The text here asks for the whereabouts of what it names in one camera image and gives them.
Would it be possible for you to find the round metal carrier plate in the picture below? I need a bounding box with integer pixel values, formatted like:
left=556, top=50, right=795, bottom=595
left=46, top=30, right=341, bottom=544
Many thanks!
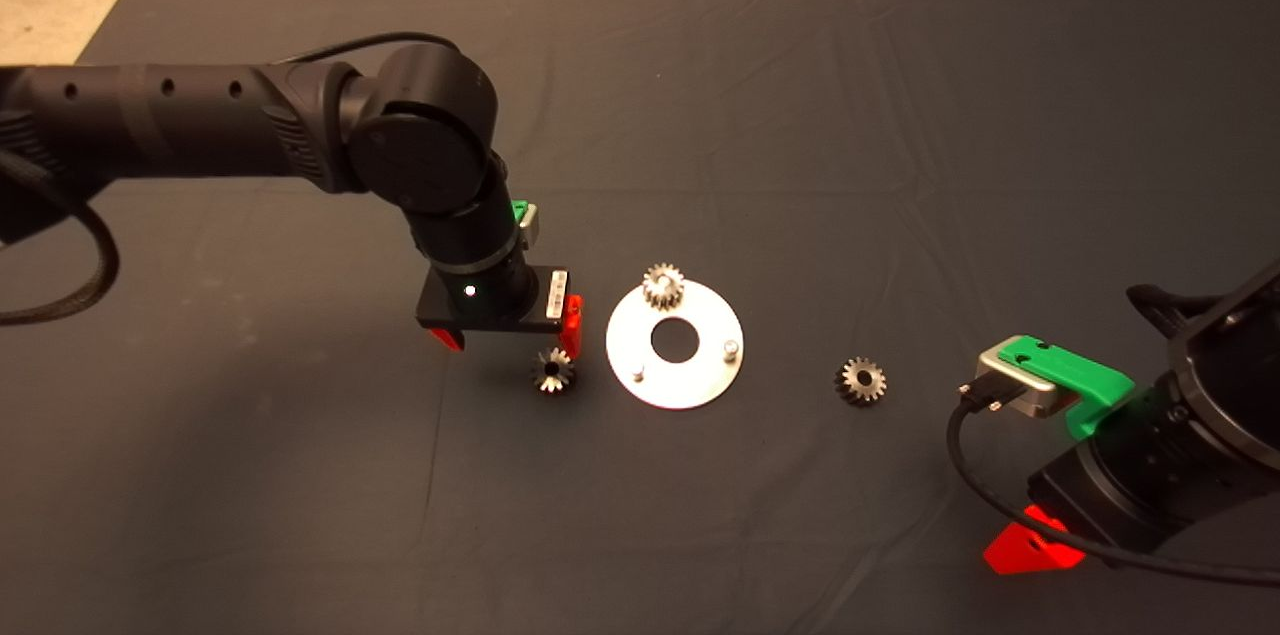
left=606, top=277, right=745, bottom=410

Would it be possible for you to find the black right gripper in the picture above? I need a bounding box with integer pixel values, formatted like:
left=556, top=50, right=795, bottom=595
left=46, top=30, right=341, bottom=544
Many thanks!
left=983, top=385, right=1221, bottom=576

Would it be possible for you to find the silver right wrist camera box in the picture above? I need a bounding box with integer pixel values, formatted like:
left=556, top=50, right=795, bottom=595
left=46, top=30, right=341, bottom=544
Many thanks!
left=975, top=345, right=1061, bottom=419

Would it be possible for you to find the steel planetary gear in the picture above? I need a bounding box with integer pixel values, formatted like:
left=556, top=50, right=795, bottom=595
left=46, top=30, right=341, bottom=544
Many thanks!
left=834, top=356, right=888, bottom=408
left=531, top=347, right=577, bottom=396
left=641, top=263, right=686, bottom=312

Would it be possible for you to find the green right camera mount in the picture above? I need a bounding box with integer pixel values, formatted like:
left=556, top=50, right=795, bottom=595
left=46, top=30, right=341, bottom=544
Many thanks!
left=1000, top=335, right=1136, bottom=440

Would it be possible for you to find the braided black left arm cable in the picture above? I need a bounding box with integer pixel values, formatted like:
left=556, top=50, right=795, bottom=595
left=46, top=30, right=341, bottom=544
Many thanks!
left=0, top=155, right=121, bottom=326

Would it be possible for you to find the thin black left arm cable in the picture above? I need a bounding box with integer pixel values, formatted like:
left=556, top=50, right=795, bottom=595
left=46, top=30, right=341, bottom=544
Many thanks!
left=270, top=31, right=463, bottom=66

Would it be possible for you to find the dark grey table cloth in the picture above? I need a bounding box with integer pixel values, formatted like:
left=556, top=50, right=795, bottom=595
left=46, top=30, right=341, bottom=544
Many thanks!
left=0, top=0, right=1280, bottom=635

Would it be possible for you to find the black right camera cable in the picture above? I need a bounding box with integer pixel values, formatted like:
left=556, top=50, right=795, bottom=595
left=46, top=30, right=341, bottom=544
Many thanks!
left=945, top=381, right=1280, bottom=588

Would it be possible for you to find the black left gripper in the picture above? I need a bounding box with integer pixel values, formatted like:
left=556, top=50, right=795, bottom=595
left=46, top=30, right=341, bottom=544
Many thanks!
left=418, top=253, right=585, bottom=361

